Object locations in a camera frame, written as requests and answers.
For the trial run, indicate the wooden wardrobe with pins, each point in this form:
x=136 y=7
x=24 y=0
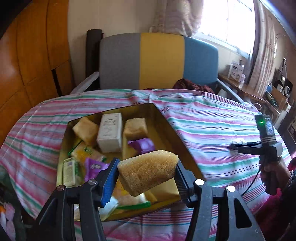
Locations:
x=27 y=58

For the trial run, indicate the wooden side table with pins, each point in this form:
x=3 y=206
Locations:
x=240 y=89

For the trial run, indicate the grey yellow blue chair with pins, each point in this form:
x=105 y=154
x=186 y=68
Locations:
x=120 y=60

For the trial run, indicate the pink ruffled item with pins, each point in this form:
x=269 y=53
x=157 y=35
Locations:
x=9 y=220

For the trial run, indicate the striped tablecloth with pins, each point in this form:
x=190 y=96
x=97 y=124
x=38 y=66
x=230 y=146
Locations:
x=208 y=129

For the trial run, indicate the window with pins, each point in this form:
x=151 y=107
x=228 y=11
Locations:
x=226 y=20

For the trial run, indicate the orange round item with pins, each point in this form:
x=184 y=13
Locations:
x=1 y=208

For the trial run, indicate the person's red clothing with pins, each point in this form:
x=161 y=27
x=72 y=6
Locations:
x=277 y=215

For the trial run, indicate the person's right hand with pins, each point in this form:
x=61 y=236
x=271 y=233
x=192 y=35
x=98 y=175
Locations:
x=282 y=171

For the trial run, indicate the large yellow sponge block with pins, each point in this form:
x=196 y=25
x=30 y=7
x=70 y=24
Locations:
x=85 y=131

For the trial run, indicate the dark red cloth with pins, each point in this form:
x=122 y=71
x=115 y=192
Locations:
x=185 y=84

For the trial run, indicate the purple tissue packet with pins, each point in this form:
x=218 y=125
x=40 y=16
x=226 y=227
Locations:
x=93 y=168
x=143 y=144

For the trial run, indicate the white printed box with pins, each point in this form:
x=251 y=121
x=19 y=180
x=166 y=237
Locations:
x=235 y=69

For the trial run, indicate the white soap box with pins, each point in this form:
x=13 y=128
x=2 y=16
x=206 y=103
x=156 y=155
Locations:
x=109 y=132

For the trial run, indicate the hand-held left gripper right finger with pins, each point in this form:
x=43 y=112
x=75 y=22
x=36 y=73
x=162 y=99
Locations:
x=182 y=185

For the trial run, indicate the cluttered wooden shelf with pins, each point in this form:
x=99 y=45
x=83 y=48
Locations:
x=279 y=99

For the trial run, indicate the brown rounded sponge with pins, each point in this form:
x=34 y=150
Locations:
x=148 y=170

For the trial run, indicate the pink patterned curtain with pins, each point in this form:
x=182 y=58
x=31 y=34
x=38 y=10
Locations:
x=175 y=16
x=263 y=51

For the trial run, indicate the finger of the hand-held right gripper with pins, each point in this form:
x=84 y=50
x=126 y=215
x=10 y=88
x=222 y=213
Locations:
x=249 y=150
x=238 y=144

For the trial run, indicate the green white carton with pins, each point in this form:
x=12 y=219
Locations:
x=70 y=172

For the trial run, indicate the small yellow sponge block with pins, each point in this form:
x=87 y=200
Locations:
x=136 y=127

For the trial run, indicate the green glass table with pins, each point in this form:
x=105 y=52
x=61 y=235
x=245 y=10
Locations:
x=9 y=185

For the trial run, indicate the black rolled mat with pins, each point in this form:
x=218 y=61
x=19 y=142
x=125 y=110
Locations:
x=92 y=53

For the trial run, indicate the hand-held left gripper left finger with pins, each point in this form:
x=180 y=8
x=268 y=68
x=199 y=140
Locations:
x=108 y=183

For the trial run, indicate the gold tin box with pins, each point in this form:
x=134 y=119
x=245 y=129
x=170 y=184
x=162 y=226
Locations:
x=161 y=139

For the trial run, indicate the person's right forearm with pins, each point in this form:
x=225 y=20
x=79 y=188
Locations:
x=292 y=171

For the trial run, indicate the white tissue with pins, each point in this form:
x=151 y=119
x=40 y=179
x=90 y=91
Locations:
x=239 y=140

